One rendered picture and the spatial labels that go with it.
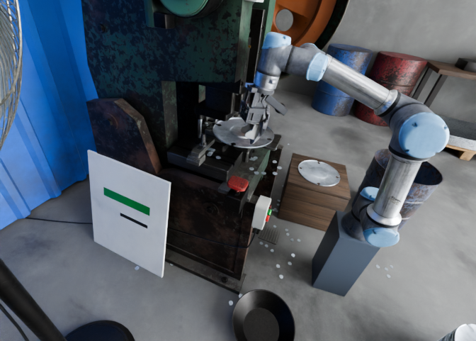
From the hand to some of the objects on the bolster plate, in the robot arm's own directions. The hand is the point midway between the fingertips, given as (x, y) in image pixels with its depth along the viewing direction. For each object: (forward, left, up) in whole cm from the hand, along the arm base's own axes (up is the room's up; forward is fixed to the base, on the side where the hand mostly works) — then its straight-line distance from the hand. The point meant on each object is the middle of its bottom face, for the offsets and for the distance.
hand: (253, 140), depth 88 cm
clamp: (+23, -7, -17) cm, 29 cm away
